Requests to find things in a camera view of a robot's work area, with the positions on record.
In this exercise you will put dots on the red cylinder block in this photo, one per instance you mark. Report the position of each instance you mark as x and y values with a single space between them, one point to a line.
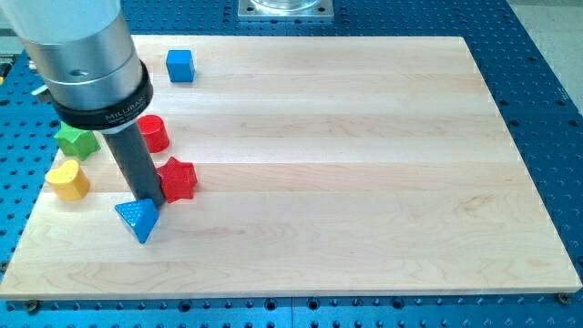
153 131

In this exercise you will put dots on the blue cube block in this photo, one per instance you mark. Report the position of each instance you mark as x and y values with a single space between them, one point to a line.
180 66

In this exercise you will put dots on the yellow heart block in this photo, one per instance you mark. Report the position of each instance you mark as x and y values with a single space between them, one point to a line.
68 181

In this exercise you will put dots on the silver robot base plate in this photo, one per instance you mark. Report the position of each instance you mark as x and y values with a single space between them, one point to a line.
285 10

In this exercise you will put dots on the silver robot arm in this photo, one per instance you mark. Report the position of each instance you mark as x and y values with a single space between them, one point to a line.
86 56

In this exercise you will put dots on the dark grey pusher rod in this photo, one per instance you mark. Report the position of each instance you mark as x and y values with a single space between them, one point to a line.
130 152

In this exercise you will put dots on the light wooden board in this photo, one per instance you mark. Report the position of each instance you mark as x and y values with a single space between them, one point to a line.
346 166

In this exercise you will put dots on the red star block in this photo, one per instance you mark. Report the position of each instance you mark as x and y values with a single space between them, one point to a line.
178 180

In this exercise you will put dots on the green star block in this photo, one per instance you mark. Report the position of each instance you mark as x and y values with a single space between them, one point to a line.
75 142

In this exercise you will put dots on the blue triangle block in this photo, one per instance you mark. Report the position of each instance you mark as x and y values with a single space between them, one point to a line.
139 216

